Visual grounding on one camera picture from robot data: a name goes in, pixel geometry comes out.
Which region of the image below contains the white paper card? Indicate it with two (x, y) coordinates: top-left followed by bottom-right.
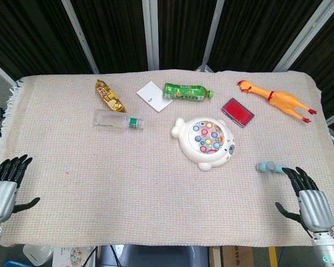
(136, 81), (174, 113)

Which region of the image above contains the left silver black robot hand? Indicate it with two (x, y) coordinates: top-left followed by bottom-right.
(0, 154), (41, 224)

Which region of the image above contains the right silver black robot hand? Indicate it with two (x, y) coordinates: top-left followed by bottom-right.
(275, 166), (334, 232)

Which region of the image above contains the printed toy packaging box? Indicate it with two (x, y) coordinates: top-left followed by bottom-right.
(52, 245), (97, 267)

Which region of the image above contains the beige woven tablecloth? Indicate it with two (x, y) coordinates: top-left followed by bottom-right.
(0, 68), (334, 248)

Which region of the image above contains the gold snack packet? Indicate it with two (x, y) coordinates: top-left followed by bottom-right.
(94, 79), (127, 113)

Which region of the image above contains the red ink stamp pad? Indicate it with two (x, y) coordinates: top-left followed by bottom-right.
(221, 97), (256, 128)

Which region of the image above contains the brown cardboard box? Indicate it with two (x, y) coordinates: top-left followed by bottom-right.
(208, 246), (254, 267)

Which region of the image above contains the white metal frame post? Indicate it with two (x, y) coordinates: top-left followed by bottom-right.
(196, 0), (226, 72)
(61, 0), (100, 75)
(274, 0), (334, 72)
(141, 0), (160, 71)

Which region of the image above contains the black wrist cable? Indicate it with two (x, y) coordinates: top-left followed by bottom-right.
(302, 221), (314, 240)

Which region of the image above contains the white plastic box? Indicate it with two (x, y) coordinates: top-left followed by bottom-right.
(22, 244), (55, 266)

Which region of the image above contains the green tea bottle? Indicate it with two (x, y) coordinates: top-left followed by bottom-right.
(163, 82), (214, 104)

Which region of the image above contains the clear plastic water bottle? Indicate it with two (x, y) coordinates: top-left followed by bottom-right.
(93, 109), (145, 131)

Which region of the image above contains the blue grey toy hammer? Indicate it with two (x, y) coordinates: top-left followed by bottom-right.
(255, 161), (292, 175)

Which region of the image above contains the yellow rubber chicken toy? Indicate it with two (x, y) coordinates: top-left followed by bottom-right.
(237, 80), (317, 123)

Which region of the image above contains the white bear whack-a-mole toy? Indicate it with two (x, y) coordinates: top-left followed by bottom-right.
(171, 117), (238, 171)

